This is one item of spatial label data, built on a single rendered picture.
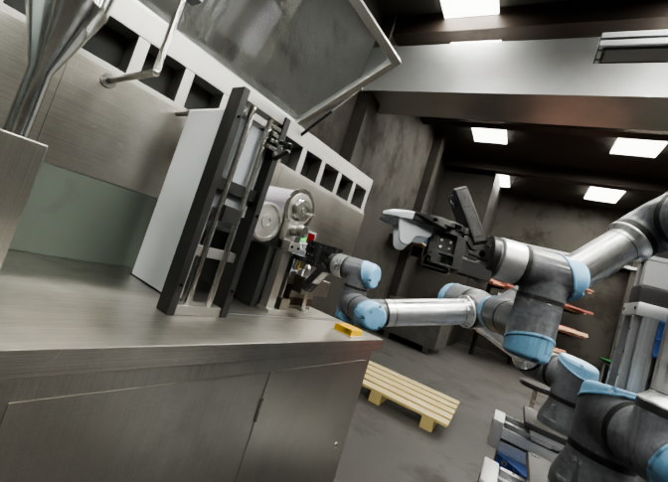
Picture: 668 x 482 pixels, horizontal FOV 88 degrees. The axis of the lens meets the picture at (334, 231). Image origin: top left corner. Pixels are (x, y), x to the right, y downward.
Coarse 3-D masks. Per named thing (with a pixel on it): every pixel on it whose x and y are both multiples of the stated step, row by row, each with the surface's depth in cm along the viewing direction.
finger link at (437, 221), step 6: (414, 216) 60; (420, 216) 60; (426, 216) 59; (432, 216) 59; (420, 222) 60; (426, 222) 60; (432, 222) 59; (438, 222) 59; (444, 222) 59; (450, 222) 59; (432, 228) 61; (438, 228) 60; (444, 228) 59; (450, 228) 60
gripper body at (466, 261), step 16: (432, 240) 61; (448, 240) 61; (464, 240) 59; (496, 240) 60; (432, 256) 59; (448, 256) 61; (464, 256) 61; (480, 256) 63; (496, 256) 59; (448, 272) 63; (464, 272) 60; (480, 272) 60
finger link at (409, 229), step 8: (392, 216) 61; (400, 216) 60; (408, 216) 60; (400, 224) 60; (408, 224) 61; (416, 224) 61; (424, 224) 60; (400, 232) 60; (408, 232) 60; (416, 232) 60; (424, 232) 61; (400, 240) 60; (408, 240) 60
